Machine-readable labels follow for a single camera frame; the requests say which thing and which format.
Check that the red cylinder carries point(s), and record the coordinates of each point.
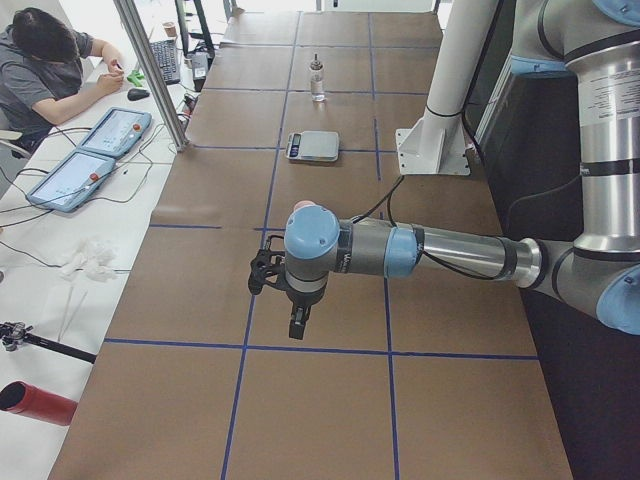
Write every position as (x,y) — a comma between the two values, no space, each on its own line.
(29,401)

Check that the aluminium frame post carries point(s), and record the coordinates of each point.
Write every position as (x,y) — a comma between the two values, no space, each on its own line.
(136,32)

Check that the crumpled white tissue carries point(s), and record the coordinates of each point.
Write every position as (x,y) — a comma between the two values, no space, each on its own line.
(91,256)

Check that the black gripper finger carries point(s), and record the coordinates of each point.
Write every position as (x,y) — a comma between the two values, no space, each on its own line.
(297,323)

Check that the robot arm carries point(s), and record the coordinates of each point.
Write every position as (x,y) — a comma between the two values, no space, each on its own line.
(598,272)

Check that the black keyboard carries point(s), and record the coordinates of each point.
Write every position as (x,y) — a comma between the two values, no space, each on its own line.
(165,54)

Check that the black computer mouse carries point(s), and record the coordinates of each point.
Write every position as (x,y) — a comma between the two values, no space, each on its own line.
(136,94)

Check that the black tripod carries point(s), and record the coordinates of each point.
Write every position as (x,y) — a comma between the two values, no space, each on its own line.
(14,335)

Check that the lower blue teach pendant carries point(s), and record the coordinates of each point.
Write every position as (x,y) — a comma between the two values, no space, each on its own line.
(71,182)

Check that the glass sauce dispenser bottle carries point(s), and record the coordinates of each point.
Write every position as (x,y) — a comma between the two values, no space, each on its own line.
(316,75)

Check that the white pillar with base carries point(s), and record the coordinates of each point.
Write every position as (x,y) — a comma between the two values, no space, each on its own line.
(436,144)

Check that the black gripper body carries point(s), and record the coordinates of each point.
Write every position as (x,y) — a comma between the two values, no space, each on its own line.
(300,298)

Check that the digital kitchen scale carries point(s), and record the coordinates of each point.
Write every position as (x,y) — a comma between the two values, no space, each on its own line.
(313,146)

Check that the seated person grey shirt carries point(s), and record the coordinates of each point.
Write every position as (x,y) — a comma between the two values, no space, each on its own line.
(42,74)

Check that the green plastic part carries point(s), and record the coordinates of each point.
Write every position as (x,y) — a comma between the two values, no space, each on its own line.
(135,77)

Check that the upper blue teach pendant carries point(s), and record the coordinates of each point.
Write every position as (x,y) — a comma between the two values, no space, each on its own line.
(116,132)

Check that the pink paper cup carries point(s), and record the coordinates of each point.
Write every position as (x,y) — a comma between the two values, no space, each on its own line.
(302,204)

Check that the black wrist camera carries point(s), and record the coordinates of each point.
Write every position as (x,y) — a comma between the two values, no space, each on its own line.
(267,268)

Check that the blue teach pendant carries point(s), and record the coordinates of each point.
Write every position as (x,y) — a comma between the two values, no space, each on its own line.
(116,132)
(71,182)

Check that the paper coffee cup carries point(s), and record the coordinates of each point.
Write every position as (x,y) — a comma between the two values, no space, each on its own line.
(170,29)

